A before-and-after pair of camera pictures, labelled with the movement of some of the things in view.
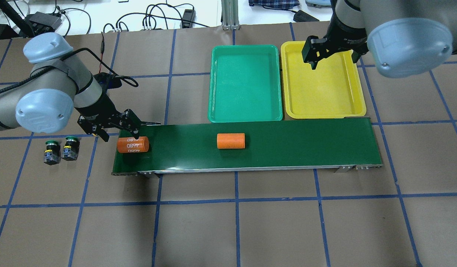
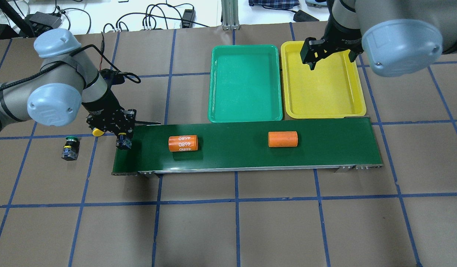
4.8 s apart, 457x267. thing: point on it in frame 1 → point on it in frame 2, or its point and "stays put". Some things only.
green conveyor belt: x=345 y=144 stays put
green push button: x=71 y=148 stays put
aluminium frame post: x=230 y=16 stays put
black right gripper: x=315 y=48 stays put
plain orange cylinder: x=231 y=141 → x=282 y=139
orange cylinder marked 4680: x=131 y=145 → x=183 y=143
